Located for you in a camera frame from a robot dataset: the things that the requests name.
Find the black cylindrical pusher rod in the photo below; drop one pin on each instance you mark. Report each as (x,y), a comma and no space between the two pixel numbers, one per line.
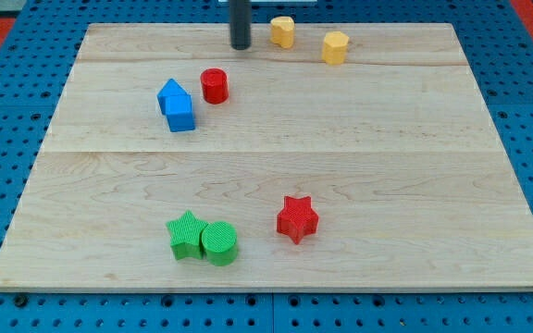
(240,20)

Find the red cylinder block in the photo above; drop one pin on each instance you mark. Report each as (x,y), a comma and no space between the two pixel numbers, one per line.
(214,83)

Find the yellow heart block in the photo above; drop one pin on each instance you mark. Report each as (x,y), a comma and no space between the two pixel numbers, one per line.
(282,30)

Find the yellow hexagon block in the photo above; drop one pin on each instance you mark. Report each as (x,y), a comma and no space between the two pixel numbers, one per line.
(334,49)

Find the blue triangle block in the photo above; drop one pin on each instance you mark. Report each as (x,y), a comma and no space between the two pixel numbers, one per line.
(171,88)

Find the blue cube block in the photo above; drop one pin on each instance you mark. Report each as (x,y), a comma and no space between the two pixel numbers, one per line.
(179,114)

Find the light wooden board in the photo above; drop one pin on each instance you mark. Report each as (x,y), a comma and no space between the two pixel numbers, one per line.
(396,148)

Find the red star block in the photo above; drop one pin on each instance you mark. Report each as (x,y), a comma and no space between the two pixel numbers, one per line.
(297,218)

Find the green cylinder block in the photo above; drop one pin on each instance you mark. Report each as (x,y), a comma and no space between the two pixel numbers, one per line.
(219,240)

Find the green star block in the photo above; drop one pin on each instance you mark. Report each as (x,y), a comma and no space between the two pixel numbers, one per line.
(185,236)

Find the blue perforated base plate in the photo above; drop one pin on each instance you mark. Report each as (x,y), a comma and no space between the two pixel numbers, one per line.
(35,61)

